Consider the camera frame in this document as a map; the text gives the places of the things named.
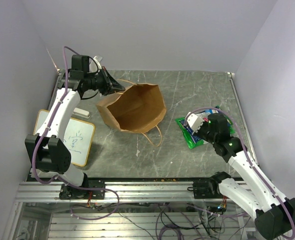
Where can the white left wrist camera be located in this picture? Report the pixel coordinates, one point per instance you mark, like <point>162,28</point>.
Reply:
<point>95,64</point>

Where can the blue Burts chips bag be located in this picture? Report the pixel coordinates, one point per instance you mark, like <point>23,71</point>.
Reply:
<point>201,118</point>

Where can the yellow framed whiteboard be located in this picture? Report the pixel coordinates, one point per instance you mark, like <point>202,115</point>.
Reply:
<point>78,139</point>

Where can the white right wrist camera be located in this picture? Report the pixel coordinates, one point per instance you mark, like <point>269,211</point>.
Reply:
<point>193,122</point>

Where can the blue snack packet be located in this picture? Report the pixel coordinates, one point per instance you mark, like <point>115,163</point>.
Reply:
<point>207,112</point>

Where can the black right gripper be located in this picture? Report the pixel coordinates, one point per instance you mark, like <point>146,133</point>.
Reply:
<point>199,130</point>

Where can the white eraser block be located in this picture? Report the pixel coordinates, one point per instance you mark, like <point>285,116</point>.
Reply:
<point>81,113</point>

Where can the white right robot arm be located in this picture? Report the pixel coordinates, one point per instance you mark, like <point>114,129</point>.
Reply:
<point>273,213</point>

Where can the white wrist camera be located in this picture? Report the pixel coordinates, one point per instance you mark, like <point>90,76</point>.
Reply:
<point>95,64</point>
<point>193,122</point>

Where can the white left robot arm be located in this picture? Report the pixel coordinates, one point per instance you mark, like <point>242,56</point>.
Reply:
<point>49,156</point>

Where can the brown paper bag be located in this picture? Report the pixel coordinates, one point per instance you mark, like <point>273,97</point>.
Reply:
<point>136,110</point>

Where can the aluminium rail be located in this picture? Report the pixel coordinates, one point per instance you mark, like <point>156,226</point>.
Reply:
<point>128,192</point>

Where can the green Chuba chips bag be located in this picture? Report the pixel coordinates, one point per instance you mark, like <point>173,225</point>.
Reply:
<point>191,140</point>

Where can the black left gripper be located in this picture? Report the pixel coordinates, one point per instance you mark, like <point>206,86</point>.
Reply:
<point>111,85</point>

